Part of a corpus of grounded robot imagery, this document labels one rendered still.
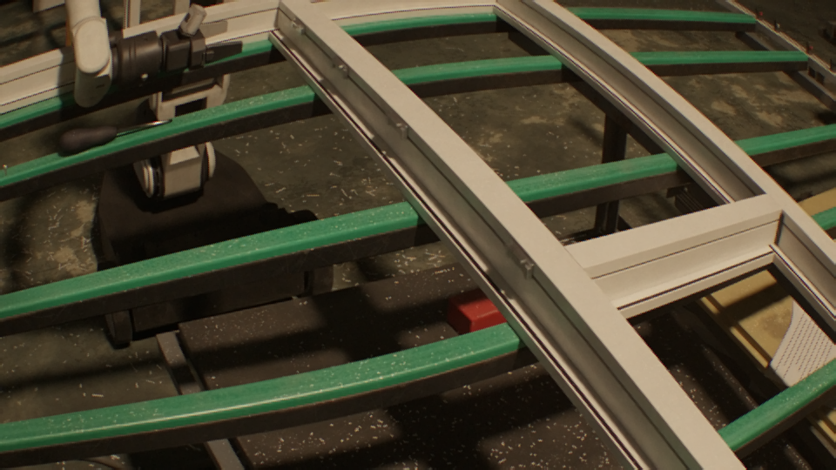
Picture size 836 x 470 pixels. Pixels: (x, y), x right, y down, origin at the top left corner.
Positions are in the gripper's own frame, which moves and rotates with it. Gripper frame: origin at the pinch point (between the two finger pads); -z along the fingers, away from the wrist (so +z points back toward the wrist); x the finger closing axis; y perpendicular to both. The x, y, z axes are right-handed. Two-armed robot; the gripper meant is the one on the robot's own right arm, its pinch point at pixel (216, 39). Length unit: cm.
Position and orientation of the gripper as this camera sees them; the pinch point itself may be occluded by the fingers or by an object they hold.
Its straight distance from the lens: 163.0
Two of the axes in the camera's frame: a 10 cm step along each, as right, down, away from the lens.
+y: -0.5, 8.4, 5.4
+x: -4.0, -5.2, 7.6
